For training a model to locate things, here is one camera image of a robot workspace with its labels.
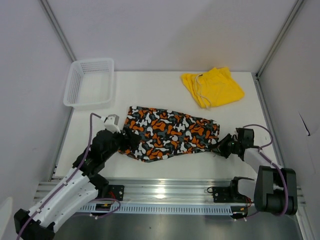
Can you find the white plastic basket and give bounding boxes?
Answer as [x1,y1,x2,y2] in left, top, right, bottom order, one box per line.
[63,57,116,111]

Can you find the camouflage patterned shorts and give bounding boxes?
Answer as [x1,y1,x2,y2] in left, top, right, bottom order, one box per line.
[119,106,220,163]

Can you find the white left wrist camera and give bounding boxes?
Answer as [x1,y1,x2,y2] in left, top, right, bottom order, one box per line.
[100,114,121,133]

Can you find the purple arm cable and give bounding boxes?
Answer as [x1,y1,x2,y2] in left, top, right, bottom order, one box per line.
[16,112,121,240]
[233,124,291,222]

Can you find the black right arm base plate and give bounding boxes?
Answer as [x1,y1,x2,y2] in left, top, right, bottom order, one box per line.
[206,186,254,204]

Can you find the aluminium corner post left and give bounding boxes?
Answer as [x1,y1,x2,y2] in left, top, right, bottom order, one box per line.
[38,0,76,62]

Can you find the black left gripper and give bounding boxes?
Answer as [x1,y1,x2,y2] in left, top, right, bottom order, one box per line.
[103,126,142,161]

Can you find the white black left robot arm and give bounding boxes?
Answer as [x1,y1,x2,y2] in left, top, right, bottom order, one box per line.
[14,128,141,240]

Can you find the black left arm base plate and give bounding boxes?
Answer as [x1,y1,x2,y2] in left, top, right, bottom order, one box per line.
[107,184,125,201]

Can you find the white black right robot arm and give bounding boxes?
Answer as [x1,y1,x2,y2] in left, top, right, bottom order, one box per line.
[207,124,298,216]

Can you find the aluminium corner post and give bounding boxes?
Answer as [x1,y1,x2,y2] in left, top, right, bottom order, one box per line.
[38,0,76,62]
[255,0,307,80]

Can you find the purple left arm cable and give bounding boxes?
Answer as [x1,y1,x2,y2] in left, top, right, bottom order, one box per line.
[16,112,121,240]

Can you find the aluminium corner post right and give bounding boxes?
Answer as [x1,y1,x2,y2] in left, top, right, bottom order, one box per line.
[255,0,307,80]

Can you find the yellow shorts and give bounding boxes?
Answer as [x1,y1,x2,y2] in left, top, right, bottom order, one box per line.
[180,67,245,108]

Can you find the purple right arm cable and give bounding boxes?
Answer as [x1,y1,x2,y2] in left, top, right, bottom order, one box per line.
[233,124,291,222]

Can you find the white slotted cable duct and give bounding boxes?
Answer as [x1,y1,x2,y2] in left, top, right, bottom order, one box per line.
[77,203,232,216]

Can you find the cream shorts drawstring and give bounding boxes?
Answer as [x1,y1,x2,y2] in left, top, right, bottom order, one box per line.
[192,74,211,109]

